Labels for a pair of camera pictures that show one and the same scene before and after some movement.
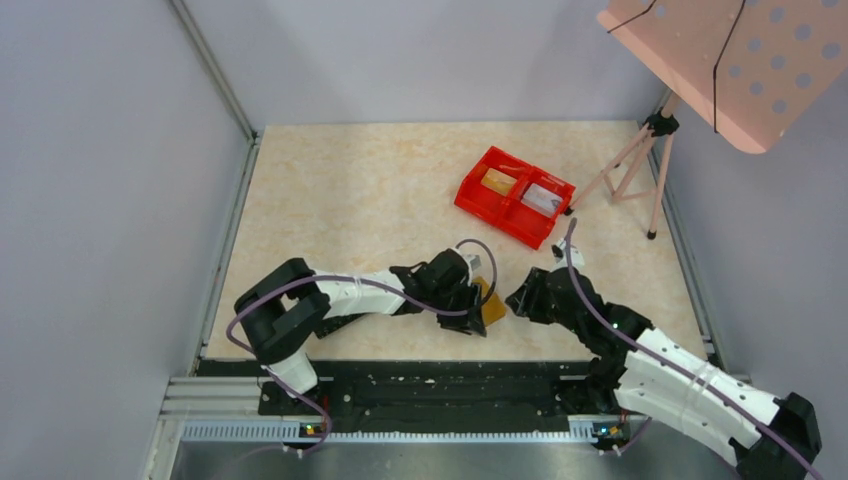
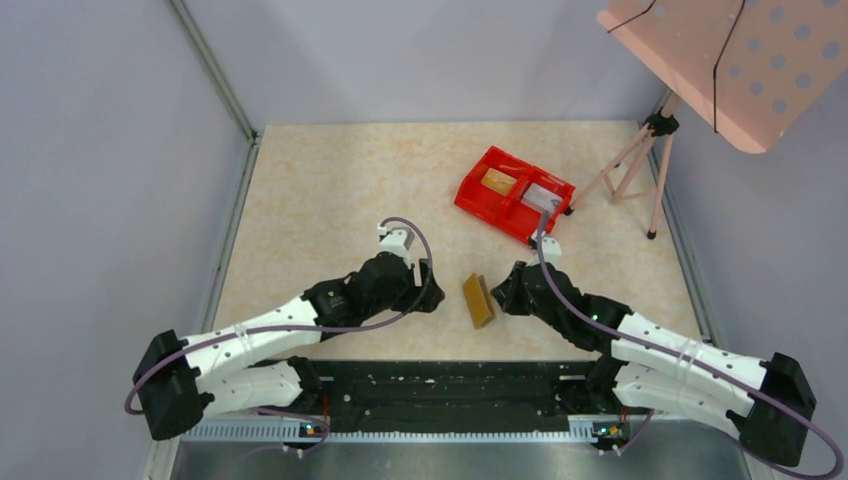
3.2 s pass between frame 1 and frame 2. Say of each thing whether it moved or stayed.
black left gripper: moved
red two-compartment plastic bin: stayed
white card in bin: stayed
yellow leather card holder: stayed
